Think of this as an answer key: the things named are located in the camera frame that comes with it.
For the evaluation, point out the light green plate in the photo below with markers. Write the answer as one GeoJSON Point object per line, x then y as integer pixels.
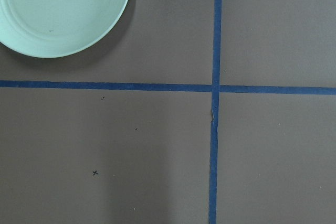
{"type": "Point", "coordinates": [57, 28]}

